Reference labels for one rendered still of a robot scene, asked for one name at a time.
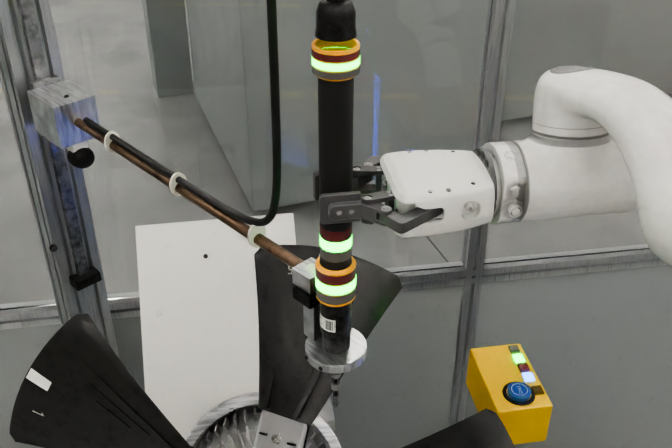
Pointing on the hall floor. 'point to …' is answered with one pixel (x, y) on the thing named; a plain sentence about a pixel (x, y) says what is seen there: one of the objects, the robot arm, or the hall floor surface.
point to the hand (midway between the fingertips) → (336, 195)
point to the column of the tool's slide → (34, 157)
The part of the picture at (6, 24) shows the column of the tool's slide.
